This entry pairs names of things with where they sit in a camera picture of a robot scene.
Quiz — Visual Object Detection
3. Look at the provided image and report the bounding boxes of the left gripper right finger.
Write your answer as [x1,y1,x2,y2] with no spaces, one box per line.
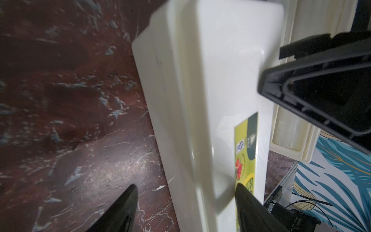
[235,183,288,232]

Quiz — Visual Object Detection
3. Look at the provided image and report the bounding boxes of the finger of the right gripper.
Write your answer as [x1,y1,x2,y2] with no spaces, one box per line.
[258,31,371,154]

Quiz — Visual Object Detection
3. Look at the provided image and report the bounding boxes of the white wrap dispenser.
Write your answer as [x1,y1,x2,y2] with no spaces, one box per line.
[132,1,320,232]

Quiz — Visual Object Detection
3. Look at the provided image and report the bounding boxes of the short plastic wrap roll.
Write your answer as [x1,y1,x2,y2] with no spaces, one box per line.
[272,111,308,151]

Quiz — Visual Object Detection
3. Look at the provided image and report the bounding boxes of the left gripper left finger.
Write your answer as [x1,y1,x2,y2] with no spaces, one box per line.
[87,184,138,232]

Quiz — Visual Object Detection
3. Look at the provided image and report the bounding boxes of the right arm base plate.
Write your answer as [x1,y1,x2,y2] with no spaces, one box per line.
[264,185,321,232]

